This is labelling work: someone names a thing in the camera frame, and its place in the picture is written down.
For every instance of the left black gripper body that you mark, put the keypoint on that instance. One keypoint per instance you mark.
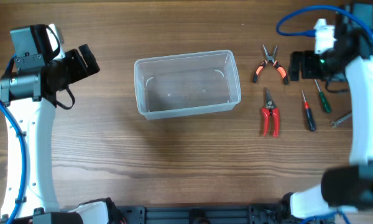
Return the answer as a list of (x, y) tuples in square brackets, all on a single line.
[(76, 64)]

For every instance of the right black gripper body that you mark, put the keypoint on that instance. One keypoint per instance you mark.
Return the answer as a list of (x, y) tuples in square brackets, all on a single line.
[(308, 64)]

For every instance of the orange black needle-nose pliers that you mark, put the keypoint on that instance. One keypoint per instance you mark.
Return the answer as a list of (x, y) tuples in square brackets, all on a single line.
[(270, 60)]

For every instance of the green handled screwdriver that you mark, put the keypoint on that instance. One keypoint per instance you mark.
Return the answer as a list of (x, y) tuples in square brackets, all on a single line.
[(324, 102)]

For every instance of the red handled cutting pliers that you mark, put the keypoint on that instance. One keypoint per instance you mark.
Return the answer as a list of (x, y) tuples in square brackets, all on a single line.
[(270, 109)]

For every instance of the red black screwdriver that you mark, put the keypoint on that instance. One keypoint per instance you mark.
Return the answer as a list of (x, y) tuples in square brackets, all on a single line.
[(310, 122)]

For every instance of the silver combination wrench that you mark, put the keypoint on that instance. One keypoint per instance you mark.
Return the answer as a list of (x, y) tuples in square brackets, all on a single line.
[(338, 121)]

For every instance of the clear plastic storage container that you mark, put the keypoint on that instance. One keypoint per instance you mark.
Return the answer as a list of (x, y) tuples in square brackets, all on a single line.
[(186, 84)]

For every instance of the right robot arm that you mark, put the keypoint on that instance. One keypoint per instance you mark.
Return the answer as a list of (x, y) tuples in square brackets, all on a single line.
[(347, 48)]

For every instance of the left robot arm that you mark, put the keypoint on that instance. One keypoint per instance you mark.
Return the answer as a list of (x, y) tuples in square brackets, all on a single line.
[(37, 71)]

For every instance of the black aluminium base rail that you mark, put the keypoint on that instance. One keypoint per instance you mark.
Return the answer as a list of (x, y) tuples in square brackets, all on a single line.
[(248, 214)]

